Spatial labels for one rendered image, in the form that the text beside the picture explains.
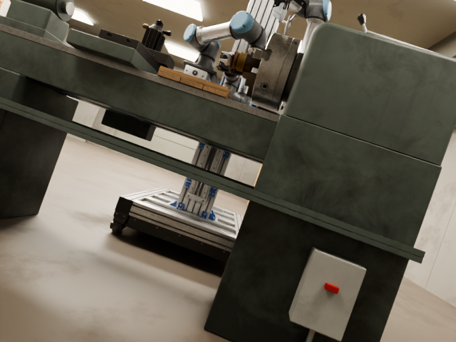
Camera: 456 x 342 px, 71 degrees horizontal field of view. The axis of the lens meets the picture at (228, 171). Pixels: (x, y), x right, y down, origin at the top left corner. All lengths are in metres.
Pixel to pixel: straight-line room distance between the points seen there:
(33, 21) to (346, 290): 1.77
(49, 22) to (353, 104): 1.43
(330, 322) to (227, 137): 0.76
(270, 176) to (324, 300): 0.46
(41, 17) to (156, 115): 0.79
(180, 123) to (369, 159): 0.73
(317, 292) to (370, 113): 0.66
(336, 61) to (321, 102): 0.16
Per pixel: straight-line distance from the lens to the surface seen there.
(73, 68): 1.58
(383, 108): 1.30
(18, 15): 1.95
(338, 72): 1.30
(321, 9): 2.25
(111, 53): 1.44
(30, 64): 1.70
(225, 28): 1.96
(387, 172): 1.28
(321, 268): 1.17
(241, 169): 9.73
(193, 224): 1.96
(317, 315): 1.22
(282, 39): 1.43
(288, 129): 1.22
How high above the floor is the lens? 0.59
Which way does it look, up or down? level
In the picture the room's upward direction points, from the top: 20 degrees clockwise
